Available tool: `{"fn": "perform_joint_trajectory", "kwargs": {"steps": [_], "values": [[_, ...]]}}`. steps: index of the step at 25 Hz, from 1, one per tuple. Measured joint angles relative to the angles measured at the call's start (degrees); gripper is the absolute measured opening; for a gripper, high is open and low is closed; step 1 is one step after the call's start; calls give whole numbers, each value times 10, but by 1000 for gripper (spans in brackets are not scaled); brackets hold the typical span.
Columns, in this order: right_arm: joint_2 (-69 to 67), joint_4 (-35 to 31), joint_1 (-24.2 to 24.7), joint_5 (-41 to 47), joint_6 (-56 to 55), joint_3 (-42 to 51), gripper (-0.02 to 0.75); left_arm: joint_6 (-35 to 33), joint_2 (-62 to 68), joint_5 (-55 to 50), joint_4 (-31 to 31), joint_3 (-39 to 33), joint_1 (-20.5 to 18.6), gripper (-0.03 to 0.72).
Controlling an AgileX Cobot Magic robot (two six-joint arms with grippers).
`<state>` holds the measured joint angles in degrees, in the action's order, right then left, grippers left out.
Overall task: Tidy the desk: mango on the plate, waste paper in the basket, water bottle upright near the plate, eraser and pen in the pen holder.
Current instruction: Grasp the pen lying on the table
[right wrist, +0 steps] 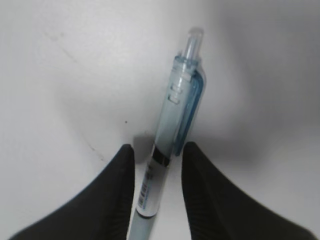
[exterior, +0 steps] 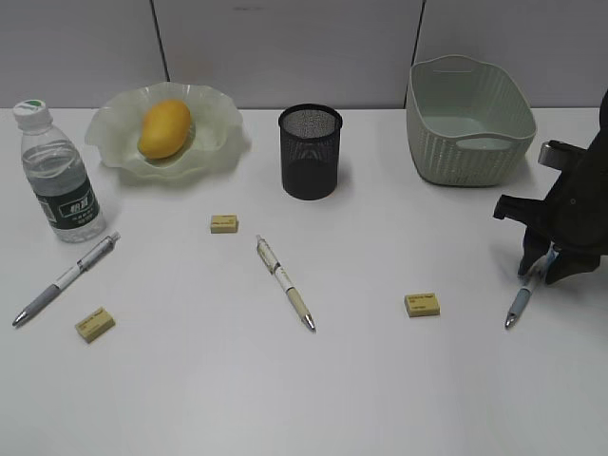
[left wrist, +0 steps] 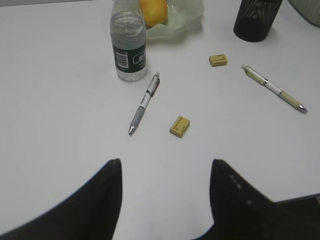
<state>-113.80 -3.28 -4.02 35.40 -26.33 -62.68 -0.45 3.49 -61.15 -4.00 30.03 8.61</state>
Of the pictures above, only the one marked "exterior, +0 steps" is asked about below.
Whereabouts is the grey and white pen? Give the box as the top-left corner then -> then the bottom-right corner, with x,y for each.
11,232 -> 121,328

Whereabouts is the pale green woven basket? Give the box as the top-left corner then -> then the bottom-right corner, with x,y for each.
406,55 -> 537,187

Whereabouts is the black mesh pen holder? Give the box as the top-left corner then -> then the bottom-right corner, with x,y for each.
278,104 -> 343,200

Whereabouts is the beige and white pen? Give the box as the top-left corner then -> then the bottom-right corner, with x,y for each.
256,235 -> 316,333

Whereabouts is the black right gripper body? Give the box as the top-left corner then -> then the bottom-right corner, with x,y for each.
493,140 -> 607,256

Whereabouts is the translucent green wavy plate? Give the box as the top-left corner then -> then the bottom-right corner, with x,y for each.
85,82 -> 247,181

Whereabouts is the blue and white pen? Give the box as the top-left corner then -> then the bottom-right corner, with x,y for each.
504,246 -> 557,330

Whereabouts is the yellow eraser right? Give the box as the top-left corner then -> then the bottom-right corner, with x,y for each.
404,293 -> 441,317

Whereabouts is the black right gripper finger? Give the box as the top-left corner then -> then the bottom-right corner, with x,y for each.
518,227 -> 551,276
544,244 -> 601,285

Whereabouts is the yellow eraser near bottle cap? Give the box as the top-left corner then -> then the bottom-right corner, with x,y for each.
210,214 -> 238,234

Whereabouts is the yellow mango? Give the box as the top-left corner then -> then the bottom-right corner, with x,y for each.
138,99 -> 191,160

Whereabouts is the clear water bottle green label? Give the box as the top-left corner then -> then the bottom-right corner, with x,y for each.
12,100 -> 105,243

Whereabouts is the yellow eraser front left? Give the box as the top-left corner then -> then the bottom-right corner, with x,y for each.
75,307 -> 116,344

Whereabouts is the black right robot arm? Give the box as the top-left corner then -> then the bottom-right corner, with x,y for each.
493,98 -> 607,284

